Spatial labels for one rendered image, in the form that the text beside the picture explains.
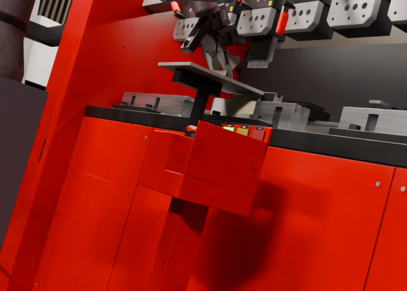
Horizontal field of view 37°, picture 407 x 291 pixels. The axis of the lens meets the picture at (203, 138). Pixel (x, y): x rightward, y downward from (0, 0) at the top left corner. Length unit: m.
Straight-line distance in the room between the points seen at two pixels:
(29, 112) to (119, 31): 1.58
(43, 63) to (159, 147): 3.57
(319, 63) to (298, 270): 1.27
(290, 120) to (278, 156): 0.21
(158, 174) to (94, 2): 1.42
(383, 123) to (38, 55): 3.63
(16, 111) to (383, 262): 0.70
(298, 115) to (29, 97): 0.84
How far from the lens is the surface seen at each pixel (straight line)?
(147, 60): 2.64
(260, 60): 1.87
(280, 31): 1.73
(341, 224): 1.27
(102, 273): 2.06
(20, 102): 1.03
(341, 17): 1.62
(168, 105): 2.19
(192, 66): 1.65
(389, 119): 1.42
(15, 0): 1.05
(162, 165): 1.22
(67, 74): 2.53
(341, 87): 2.32
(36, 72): 4.76
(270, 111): 1.71
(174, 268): 1.23
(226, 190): 1.17
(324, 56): 2.45
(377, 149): 1.26
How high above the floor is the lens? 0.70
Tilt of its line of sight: 4 degrees up
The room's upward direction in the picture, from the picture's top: 16 degrees clockwise
